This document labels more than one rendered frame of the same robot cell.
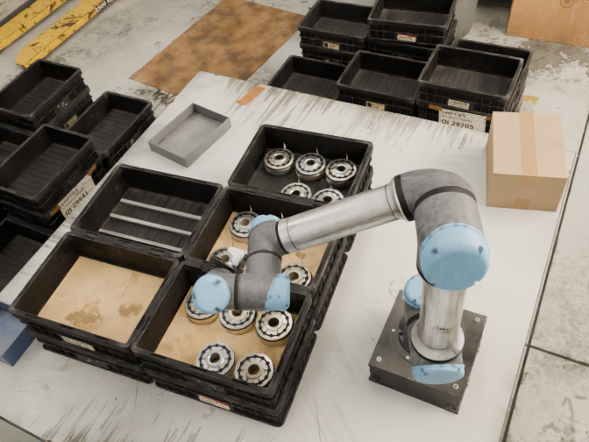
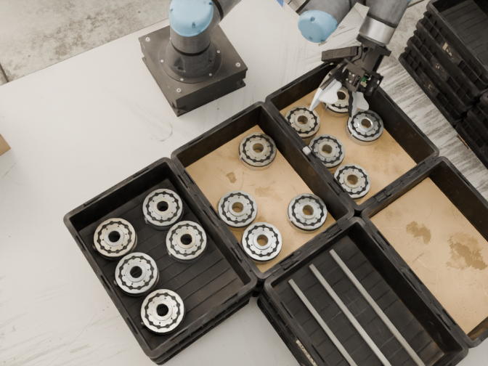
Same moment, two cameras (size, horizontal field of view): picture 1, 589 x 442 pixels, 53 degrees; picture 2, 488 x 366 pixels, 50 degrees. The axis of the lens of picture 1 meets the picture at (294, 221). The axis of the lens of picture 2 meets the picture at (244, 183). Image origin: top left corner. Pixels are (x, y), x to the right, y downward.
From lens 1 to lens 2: 1.64 m
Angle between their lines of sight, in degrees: 64
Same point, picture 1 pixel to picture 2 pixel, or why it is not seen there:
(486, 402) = not seen: hidden behind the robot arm
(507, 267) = (65, 88)
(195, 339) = (371, 162)
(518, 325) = (110, 49)
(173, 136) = not seen: outside the picture
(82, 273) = (457, 315)
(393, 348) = (221, 64)
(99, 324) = (453, 235)
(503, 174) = not seen: outside the picture
